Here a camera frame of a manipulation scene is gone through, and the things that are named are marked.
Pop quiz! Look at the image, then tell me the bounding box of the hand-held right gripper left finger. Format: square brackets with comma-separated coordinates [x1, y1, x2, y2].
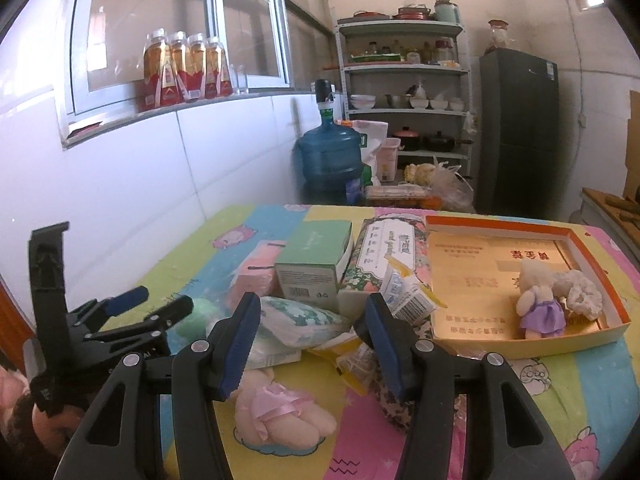
[52, 291, 263, 480]

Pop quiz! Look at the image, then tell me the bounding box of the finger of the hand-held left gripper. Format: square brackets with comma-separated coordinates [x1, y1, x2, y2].
[64, 286, 150, 333]
[82, 295, 195, 361]

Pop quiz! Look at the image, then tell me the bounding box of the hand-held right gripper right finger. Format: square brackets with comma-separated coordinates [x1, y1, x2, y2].
[363, 292, 576, 480]

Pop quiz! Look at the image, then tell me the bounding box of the mint green soft toy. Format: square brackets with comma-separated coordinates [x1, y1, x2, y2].
[172, 297, 222, 347]

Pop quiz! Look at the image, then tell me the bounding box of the yellow clear plastic packet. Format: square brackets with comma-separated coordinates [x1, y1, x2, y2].
[305, 330, 382, 406]

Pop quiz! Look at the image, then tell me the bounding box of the white blue pocket tissue pack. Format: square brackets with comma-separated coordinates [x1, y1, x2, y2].
[382, 255, 418, 307]
[395, 284, 448, 324]

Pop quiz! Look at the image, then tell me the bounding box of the green floral soft pack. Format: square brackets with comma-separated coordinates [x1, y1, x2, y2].
[245, 296, 353, 368]

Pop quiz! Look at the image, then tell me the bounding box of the pink ribbon plush toy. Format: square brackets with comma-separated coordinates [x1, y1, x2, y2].
[234, 367, 338, 446]

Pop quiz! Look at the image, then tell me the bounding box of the orange rimmed cardboard box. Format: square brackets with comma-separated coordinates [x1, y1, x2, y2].
[425, 215, 632, 360]

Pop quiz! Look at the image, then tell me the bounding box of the person's left hand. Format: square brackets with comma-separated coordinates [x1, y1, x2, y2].
[32, 402, 86, 442]

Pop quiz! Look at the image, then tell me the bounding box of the pink tissue pack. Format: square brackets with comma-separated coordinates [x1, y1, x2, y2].
[227, 240, 288, 311]

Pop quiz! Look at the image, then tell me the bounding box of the floral tissue pack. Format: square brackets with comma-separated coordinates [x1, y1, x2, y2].
[337, 216, 432, 317]

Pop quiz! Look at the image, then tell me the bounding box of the green tissue box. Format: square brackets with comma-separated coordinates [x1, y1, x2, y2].
[274, 220, 353, 311]

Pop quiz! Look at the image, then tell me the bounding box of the clear food box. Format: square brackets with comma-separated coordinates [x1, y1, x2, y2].
[365, 185, 443, 210]

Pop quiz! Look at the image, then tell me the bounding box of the plush bunny purple dress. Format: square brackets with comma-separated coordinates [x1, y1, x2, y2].
[515, 260, 568, 341]

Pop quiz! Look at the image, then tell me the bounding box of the clear plastic bag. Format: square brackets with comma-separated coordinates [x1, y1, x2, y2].
[430, 157, 475, 211]

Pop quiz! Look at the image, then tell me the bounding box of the pink white plastic bin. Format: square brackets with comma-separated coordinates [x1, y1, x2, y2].
[375, 139, 403, 183]

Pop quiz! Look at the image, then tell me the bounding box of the white fluffy scrunchie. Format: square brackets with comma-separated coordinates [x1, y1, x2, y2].
[561, 270, 604, 322]

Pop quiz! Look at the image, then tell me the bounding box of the blue water jug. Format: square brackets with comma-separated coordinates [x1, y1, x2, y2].
[295, 107, 365, 196]

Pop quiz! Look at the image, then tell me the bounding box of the pink lidded pot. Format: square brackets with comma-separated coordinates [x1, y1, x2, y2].
[392, 127, 422, 151]

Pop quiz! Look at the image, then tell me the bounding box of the black cooking pot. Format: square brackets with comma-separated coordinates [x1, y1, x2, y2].
[424, 131, 473, 152]

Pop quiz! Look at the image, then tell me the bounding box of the white sack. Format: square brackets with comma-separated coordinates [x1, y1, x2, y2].
[345, 120, 388, 186]

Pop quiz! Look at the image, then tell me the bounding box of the amber drink bottle red label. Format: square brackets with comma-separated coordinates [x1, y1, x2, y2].
[165, 31, 193, 106]
[204, 36, 234, 100]
[186, 33, 211, 102]
[141, 29, 173, 111]

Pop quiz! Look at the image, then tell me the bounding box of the clear drinking glass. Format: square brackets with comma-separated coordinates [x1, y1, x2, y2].
[230, 63, 250, 96]

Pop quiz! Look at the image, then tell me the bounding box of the dark grey fridge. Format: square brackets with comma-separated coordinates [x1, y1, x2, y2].
[477, 49, 560, 218]

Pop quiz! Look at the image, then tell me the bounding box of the black white water pump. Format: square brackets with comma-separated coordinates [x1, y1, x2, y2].
[312, 79, 336, 121]

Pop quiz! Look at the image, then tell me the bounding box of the wooden board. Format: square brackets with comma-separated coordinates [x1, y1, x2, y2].
[580, 187, 640, 256]

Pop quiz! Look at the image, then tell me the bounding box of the sliding window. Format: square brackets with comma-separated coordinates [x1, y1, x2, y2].
[55, 0, 296, 148]

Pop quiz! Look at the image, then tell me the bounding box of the brown cardboard sheet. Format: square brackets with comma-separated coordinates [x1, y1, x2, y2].
[622, 90, 640, 201]

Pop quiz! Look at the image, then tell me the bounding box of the grey metal shelf rack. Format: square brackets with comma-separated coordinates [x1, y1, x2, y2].
[336, 19, 473, 176]

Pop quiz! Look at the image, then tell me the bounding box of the glass jar red lid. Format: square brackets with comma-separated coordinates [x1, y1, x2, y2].
[484, 19, 510, 56]

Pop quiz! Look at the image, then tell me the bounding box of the red lidded pot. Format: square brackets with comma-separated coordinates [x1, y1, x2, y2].
[395, 4, 433, 21]

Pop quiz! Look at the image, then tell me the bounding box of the mint green canister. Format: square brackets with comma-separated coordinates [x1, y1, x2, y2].
[434, 0, 461, 23]

